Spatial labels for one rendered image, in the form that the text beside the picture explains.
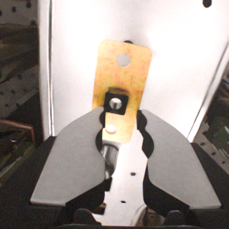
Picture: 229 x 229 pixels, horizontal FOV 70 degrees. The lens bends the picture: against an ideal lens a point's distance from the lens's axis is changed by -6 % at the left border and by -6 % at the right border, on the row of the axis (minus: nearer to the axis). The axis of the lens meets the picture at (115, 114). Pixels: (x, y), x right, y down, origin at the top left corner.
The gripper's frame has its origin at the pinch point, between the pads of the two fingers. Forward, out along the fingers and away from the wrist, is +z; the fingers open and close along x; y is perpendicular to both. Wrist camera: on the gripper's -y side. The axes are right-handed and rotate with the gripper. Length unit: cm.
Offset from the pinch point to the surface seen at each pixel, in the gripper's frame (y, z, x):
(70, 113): 5.8, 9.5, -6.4
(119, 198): 23.6, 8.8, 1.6
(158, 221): 38.9, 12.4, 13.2
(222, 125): 4.9, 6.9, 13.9
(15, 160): 13.9, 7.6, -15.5
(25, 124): 12.3, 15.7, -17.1
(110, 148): 10.5, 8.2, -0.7
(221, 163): 39, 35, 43
